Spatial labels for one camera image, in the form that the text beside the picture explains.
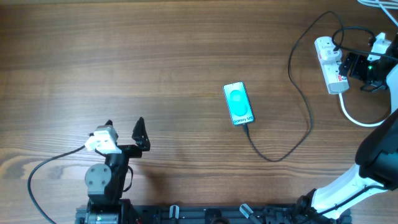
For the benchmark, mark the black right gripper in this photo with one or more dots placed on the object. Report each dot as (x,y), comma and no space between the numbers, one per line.
(356,71)

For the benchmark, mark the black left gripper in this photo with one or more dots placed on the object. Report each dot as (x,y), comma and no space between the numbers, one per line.
(140,139)

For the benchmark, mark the teal Samsung Galaxy smartphone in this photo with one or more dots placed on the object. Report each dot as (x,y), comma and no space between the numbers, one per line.
(238,103)

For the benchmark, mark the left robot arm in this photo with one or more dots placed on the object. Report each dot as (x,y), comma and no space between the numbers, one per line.
(105,182)

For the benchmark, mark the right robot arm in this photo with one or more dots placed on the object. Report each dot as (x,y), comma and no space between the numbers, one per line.
(375,167)

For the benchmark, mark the white USB charger plug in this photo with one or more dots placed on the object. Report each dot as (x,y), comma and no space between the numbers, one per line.
(328,55)

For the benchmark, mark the white power strip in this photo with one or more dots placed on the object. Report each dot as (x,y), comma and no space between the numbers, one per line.
(335,83)

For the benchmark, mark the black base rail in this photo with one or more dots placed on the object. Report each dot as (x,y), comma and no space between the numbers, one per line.
(174,214)

